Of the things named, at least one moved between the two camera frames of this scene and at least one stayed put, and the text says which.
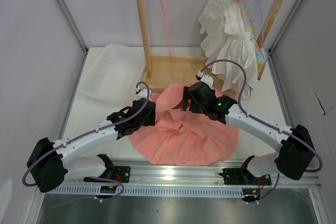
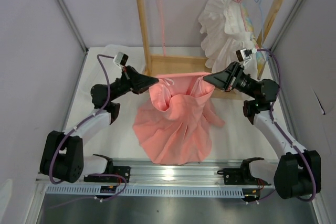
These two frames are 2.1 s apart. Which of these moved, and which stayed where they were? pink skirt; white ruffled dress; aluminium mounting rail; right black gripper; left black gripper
Moved: pink skirt; right black gripper; left black gripper
Stayed: white ruffled dress; aluminium mounting rail
